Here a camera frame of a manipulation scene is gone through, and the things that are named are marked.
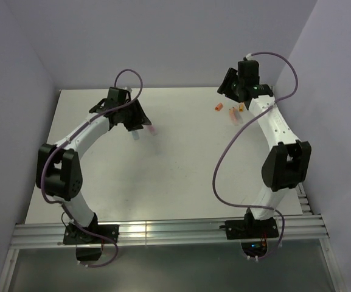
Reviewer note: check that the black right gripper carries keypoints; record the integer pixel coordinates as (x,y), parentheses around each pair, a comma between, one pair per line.
(224,88)

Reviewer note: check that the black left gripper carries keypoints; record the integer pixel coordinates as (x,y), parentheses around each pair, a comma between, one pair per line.
(140,117)

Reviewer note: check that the blue highlighter pen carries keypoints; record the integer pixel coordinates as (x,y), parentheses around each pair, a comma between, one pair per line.
(135,135)

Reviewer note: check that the purple highlighter pen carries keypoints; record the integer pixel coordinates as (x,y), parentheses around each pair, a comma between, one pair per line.
(152,130)

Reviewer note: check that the yellow pen cap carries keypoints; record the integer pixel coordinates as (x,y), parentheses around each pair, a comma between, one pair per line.
(241,107)

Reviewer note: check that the yellow highlighter pen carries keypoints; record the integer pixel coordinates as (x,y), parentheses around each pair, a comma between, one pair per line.
(233,116)

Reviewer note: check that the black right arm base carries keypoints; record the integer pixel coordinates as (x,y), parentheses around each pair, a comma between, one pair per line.
(258,231)

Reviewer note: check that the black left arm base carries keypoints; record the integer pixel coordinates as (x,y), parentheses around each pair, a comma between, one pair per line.
(88,247)

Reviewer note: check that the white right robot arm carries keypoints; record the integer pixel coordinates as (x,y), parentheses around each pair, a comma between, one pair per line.
(259,108)

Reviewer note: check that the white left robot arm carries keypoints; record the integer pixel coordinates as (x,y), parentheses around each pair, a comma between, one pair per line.
(58,171)

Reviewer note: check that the orange pen cap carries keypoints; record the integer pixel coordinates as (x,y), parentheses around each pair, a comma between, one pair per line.
(219,107)

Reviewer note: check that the orange highlighter pen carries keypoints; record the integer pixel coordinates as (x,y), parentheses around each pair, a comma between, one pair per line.
(237,115)

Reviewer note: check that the aluminium side rail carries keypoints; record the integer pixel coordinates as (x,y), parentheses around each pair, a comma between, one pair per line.
(287,163)

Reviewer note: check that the aluminium mounting rail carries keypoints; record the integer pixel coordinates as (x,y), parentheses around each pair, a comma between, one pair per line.
(165,232)

